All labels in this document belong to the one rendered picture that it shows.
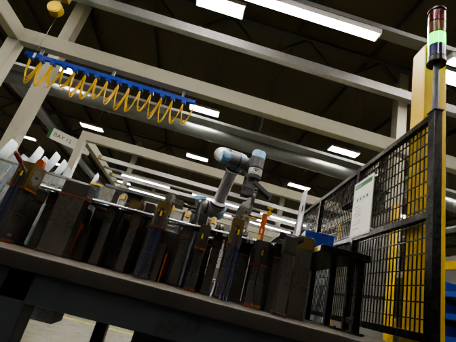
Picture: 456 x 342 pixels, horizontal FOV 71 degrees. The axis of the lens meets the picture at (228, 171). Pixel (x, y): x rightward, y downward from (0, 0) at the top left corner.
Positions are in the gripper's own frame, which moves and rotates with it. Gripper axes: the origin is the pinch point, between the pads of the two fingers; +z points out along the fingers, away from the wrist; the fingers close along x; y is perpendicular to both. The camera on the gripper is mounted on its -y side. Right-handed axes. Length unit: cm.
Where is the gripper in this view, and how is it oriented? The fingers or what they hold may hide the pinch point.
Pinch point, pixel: (250, 213)
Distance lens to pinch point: 167.2
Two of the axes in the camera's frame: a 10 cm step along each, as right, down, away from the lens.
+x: 0.6, -3.3, -9.4
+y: -9.7, -2.4, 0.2
